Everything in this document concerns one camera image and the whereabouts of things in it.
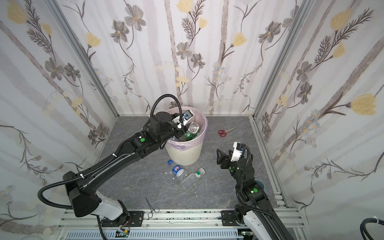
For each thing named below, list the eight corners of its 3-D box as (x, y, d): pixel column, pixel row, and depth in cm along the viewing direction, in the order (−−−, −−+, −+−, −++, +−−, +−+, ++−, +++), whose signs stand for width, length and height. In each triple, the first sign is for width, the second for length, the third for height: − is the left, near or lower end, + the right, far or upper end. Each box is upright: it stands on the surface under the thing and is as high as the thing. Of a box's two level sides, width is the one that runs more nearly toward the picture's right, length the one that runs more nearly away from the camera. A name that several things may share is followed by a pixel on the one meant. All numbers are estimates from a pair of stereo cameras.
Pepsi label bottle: (172, 172, 91) (171, 168, 87) (178, 166, 94) (177, 163, 90) (182, 182, 87) (182, 179, 83) (188, 176, 90) (188, 173, 86)
